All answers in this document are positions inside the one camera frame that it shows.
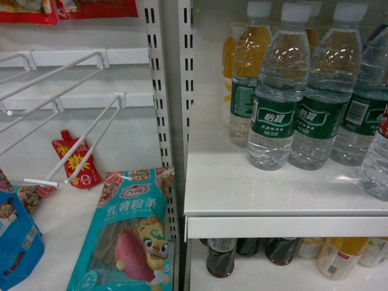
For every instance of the white water shelf board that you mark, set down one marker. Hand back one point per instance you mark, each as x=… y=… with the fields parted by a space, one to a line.
x=227 y=197

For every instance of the water bottle far left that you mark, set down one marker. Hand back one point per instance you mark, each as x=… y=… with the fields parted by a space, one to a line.
x=279 y=88

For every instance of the water bottle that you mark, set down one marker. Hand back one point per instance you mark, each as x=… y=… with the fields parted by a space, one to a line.
x=279 y=88
x=334 y=68

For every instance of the white slotted shelf upright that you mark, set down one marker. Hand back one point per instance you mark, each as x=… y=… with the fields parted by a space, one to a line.
x=156 y=52

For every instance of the red sauce pouch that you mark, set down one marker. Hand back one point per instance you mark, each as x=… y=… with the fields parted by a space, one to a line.
x=88 y=176

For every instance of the dark tea bottle left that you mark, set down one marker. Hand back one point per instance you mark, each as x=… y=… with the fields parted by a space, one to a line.
x=221 y=256

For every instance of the dark tea bottle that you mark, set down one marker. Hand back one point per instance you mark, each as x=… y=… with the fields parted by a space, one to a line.
x=280 y=251
x=221 y=256

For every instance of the teal sweet potato noodle bag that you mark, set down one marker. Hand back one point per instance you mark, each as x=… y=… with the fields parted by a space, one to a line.
x=126 y=247

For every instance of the dark tea bottle right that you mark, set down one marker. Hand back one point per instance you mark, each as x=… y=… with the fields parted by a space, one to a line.
x=280 y=251

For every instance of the yellow white bottle front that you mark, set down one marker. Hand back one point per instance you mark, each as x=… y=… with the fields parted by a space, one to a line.
x=339 y=255

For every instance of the blue snack bag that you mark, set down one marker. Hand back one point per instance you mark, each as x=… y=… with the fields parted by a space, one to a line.
x=21 y=241

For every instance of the red snack packet hanging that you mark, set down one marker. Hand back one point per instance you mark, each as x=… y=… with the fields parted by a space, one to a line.
x=39 y=12

